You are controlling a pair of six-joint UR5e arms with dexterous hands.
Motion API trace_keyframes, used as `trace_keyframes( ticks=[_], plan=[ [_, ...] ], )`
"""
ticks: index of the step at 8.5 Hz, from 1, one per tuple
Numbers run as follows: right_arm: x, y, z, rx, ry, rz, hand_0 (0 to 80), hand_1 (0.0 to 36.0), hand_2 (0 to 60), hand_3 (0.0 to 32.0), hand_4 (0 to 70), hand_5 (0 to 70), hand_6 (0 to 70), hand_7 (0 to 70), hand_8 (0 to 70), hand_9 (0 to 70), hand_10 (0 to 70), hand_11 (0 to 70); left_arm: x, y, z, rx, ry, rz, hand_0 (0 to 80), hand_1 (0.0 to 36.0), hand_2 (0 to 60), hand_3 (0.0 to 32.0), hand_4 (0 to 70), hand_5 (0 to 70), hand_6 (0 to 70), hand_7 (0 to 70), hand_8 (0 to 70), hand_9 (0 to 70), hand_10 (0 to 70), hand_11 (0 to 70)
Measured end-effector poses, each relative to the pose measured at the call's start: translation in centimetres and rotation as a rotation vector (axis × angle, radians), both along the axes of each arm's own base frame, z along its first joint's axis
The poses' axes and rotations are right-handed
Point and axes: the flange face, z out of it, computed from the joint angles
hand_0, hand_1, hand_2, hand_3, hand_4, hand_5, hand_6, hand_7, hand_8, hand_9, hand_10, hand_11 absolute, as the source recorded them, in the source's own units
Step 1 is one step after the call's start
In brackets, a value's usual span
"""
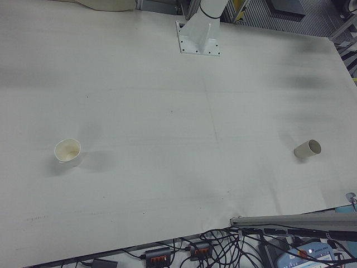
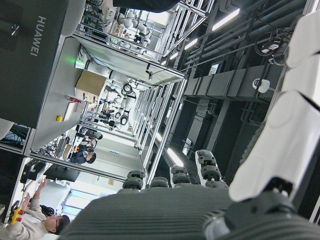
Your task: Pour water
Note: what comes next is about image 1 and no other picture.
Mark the white paper cup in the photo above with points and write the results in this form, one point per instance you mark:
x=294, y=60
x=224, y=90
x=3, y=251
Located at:
x=68, y=152

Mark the beige cup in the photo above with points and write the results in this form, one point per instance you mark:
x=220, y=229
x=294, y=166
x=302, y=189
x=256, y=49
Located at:
x=303, y=151

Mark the black orange USB hub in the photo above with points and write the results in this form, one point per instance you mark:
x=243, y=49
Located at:
x=157, y=254
x=199, y=249

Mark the black power adapter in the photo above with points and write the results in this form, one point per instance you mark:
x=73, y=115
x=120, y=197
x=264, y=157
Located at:
x=104, y=263

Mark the dark grey box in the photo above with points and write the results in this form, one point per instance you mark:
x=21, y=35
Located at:
x=287, y=6

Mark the light blue plastic bin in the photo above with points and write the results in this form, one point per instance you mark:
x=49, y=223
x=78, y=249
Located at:
x=347, y=209

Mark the grey-blue teach pendant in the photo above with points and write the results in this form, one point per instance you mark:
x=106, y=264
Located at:
x=320, y=254

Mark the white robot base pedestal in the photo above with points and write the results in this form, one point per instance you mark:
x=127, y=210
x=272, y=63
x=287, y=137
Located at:
x=199, y=30

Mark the yellow black striped post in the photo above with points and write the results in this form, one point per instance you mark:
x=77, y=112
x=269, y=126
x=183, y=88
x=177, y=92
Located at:
x=239, y=11

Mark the aluminium profile post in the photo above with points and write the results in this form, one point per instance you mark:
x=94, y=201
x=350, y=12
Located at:
x=293, y=223

